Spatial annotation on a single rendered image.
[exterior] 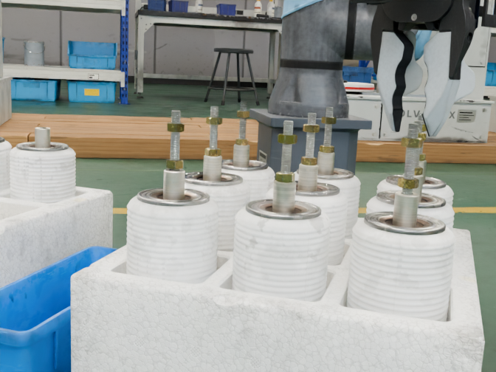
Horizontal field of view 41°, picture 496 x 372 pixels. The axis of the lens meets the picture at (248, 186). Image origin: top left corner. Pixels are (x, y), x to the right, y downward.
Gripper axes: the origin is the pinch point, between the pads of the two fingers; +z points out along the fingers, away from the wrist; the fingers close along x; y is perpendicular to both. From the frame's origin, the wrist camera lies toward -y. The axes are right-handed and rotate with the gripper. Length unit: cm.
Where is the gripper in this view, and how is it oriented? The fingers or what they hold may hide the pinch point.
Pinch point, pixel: (410, 119)
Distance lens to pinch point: 61.8
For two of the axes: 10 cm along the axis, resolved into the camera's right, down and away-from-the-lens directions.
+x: -6.6, -1.8, 7.3
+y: 7.5, -0.9, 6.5
